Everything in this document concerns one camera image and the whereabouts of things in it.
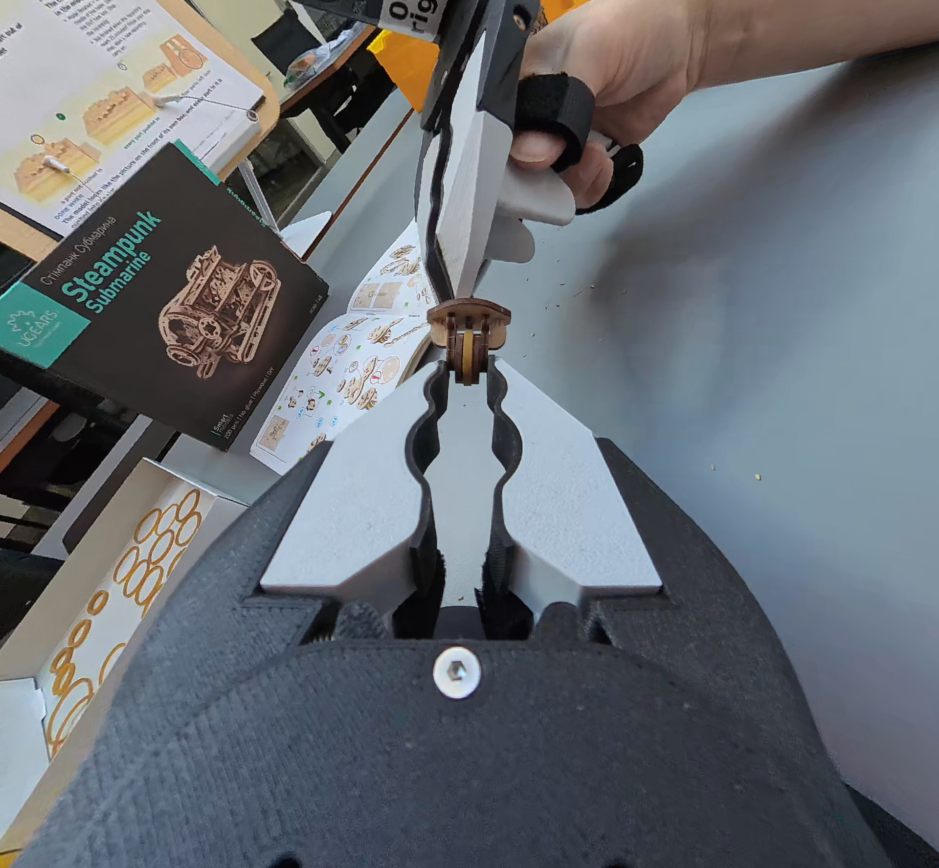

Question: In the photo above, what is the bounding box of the grey desk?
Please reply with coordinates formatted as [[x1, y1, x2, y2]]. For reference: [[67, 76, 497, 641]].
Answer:
[[0, 61, 939, 868]]

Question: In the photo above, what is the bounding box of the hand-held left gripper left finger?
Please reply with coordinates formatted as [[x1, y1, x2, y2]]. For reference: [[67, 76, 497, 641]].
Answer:
[[259, 355, 448, 640]]

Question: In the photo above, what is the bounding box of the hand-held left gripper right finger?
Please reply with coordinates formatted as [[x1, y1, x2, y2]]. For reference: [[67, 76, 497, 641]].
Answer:
[[479, 356, 664, 640]]

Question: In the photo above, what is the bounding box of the pile of tan rubber bands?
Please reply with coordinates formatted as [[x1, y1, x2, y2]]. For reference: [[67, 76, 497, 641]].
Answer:
[[44, 489, 204, 759]]

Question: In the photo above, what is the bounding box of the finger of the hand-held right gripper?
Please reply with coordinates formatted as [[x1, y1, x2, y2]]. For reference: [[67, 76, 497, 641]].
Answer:
[[414, 126, 451, 299], [431, 30, 514, 300]]

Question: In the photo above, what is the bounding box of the brown edged table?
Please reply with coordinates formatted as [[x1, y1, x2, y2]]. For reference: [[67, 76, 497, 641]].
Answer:
[[277, 24, 384, 122]]

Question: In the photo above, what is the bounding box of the black model kit box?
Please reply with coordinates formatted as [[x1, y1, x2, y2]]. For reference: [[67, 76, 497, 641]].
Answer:
[[0, 142, 330, 452]]

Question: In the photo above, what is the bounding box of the white cardboard tray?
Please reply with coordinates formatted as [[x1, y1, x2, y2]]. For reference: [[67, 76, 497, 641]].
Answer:
[[0, 457, 250, 834]]

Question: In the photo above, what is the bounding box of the illustrated instruction booklet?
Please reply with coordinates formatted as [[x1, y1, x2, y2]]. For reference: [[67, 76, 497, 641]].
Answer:
[[249, 219, 443, 478]]

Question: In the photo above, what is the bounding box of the yellow plastic bin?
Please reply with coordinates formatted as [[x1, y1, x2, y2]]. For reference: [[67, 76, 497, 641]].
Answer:
[[365, 0, 625, 113]]

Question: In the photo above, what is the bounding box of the wooden document stand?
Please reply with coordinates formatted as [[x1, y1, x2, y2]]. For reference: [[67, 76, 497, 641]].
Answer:
[[0, 0, 336, 264]]

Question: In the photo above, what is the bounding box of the person's right hand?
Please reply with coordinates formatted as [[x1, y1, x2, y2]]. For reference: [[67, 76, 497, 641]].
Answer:
[[508, 0, 709, 212]]

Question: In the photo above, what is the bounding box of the black office chair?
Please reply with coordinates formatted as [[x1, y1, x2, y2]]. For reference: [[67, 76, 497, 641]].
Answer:
[[251, 8, 325, 78]]

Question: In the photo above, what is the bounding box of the printed instruction sheet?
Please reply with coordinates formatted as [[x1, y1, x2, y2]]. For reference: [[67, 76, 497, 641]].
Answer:
[[0, 0, 267, 238]]

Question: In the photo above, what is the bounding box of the octagonal wooden disc piece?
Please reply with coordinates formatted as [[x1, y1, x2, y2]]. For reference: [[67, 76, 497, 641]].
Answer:
[[427, 298, 512, 331]]

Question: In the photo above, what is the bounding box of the wooden wheel assembly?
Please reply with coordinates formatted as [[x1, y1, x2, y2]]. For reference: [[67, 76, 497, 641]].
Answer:
[[429, 318, 507, 388]]

